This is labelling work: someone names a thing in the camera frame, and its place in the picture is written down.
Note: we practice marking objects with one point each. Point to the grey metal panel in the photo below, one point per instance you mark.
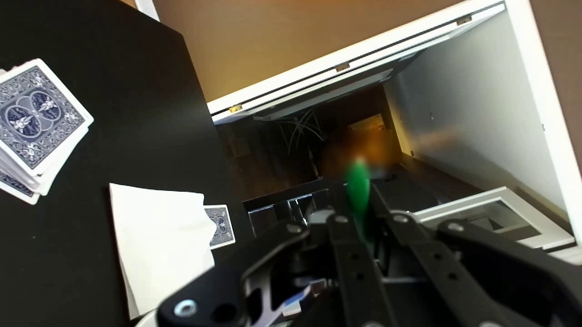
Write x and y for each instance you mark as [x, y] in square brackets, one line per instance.
[484, 114]

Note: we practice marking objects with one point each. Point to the aluminium rail frame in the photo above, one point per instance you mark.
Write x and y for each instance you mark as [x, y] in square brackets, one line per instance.
[364, 63]

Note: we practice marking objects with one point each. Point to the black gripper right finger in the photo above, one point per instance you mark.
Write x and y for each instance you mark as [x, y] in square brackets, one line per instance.
[437, 272]

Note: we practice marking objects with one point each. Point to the green plastic spoon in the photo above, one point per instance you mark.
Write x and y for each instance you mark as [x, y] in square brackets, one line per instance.
[357, 187]

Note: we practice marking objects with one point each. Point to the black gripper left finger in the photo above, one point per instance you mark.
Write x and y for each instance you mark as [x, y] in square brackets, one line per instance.
[352, 272]

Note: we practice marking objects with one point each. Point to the blue playing card deck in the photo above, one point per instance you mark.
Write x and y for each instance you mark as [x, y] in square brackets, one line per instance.
[37, 120]

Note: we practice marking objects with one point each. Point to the white paper napkin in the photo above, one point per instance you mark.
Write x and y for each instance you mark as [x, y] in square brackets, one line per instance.
[157, 241]

